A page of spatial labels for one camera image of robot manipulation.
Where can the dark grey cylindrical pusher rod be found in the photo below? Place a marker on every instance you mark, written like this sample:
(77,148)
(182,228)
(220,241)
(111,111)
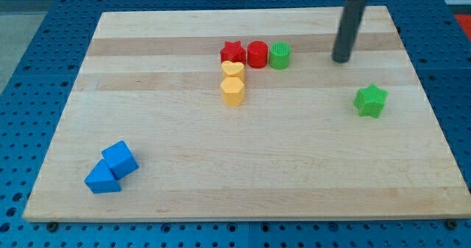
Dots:
(349,24)

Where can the green star block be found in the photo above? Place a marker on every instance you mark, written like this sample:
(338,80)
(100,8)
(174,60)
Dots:
(370,101)

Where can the red star block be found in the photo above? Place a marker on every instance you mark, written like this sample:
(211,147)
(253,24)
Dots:
(234,52)

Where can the green cylinder block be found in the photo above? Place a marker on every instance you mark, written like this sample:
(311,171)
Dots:
(279,55)

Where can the red cylinder block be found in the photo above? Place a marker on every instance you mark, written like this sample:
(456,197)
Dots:
(257,54)

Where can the yellow heart block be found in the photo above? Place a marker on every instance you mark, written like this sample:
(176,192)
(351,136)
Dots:
(233,69)

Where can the yellow hexagon block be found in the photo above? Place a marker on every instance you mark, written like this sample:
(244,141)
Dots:
(232,91)

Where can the light wooden board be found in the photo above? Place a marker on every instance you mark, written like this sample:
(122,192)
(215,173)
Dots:
(295,149)

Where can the blue cube block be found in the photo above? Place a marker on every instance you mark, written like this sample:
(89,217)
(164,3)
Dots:
(120,160)

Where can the blue triangle block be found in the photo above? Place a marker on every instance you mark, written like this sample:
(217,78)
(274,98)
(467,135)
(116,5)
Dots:
(101,180)

